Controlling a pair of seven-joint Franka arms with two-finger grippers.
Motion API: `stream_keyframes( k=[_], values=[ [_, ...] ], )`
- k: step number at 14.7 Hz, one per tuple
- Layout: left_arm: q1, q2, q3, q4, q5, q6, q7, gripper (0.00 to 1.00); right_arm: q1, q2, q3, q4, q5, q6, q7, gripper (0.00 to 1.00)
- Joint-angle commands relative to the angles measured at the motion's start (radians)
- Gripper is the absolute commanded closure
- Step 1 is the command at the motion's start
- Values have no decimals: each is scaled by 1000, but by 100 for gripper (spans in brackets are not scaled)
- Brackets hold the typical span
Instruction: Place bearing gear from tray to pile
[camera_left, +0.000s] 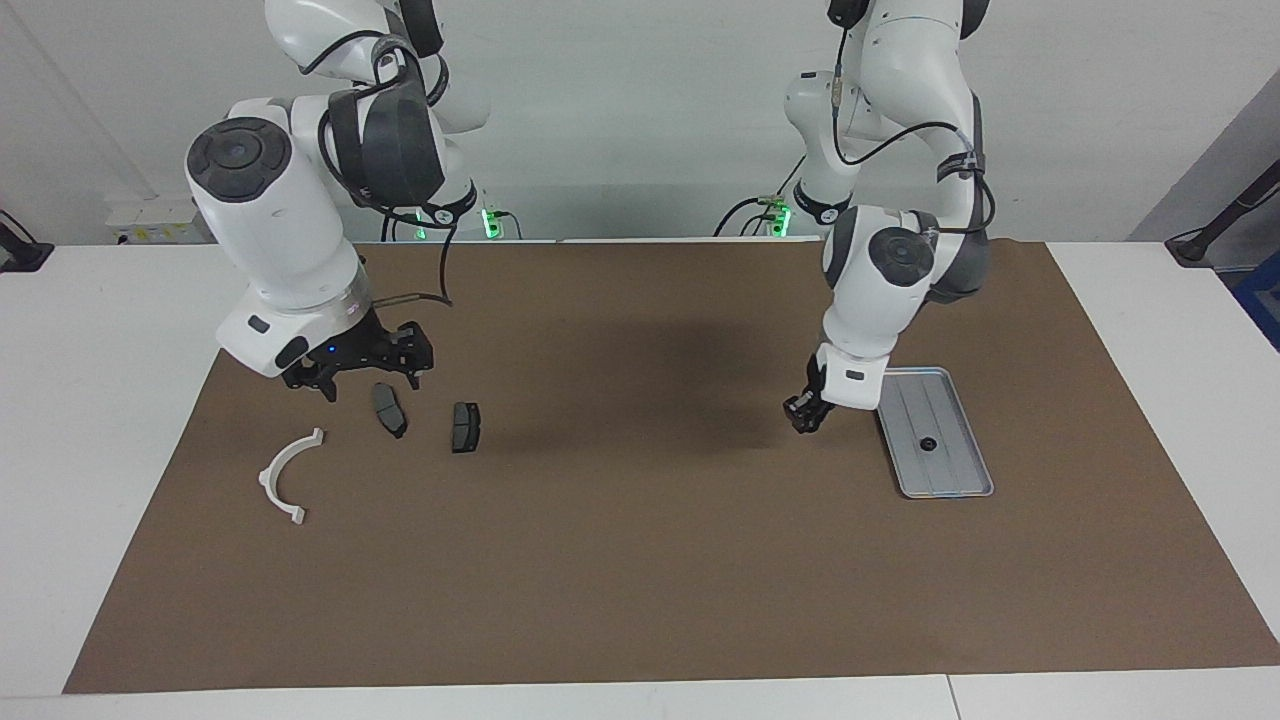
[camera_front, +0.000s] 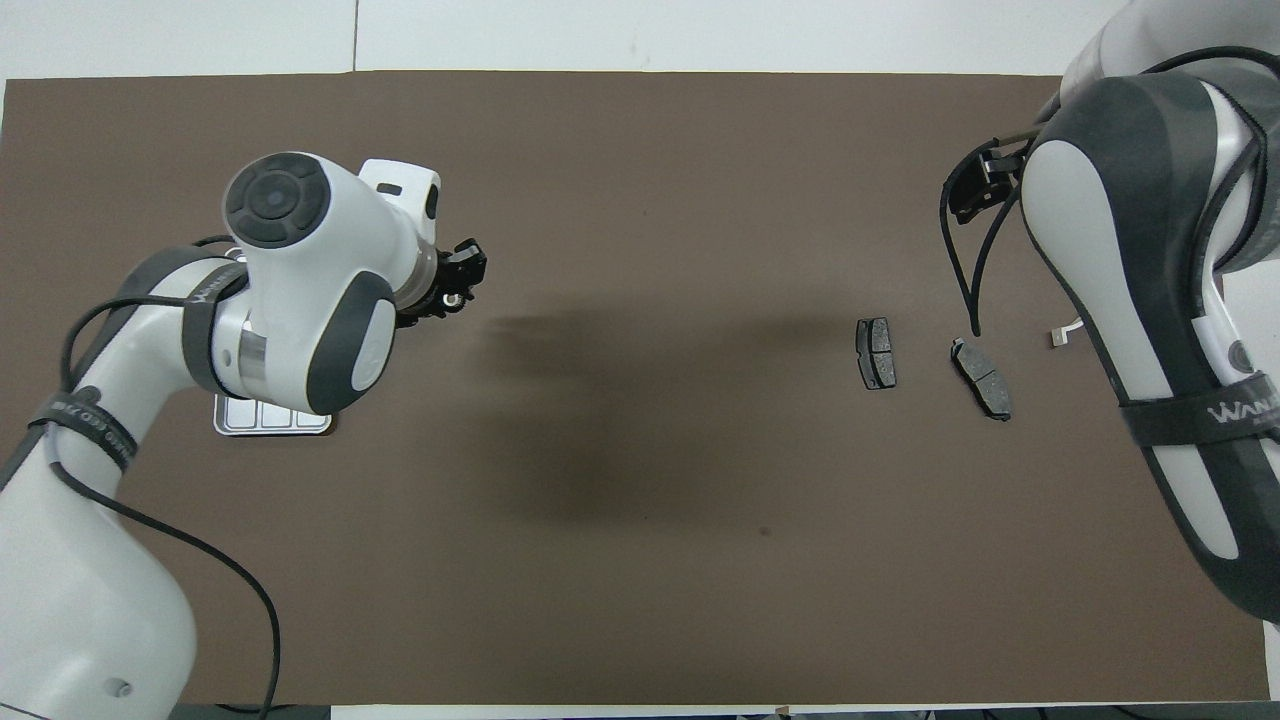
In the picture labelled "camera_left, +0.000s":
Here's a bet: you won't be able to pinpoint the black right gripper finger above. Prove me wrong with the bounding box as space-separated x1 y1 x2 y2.
395 322 436 391
283 365 341 403

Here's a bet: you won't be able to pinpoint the silver metal tray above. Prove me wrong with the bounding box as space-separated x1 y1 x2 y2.
876 367 995 499

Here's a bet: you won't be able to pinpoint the curved dark grey brake pad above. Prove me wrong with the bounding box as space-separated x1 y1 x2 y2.
371 383 409 440

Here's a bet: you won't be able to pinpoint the brown table mat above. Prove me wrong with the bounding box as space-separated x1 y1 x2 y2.
62 240 1280 696

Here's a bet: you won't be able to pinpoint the blue crate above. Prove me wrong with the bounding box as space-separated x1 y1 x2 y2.
1232 250 1280 351

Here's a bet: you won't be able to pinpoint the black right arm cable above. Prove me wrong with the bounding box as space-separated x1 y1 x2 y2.
300 30 457 309

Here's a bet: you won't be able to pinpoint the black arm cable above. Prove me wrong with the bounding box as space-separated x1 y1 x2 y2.
830 30 996 236
300 30 457 309

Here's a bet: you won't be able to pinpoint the white curved plastic bracket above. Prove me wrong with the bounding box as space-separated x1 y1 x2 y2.
258 428 326 526

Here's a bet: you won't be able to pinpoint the black right base cables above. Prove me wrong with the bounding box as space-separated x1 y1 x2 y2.
381 205 522 242

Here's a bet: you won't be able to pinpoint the black base cables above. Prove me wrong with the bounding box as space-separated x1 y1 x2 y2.
713 150 811 238
381 205 522 242

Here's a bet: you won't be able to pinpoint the black left base cables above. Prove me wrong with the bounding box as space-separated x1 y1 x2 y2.
713 150 811 238

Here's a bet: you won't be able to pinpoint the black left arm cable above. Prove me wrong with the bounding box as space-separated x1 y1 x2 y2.
830 30 996 236

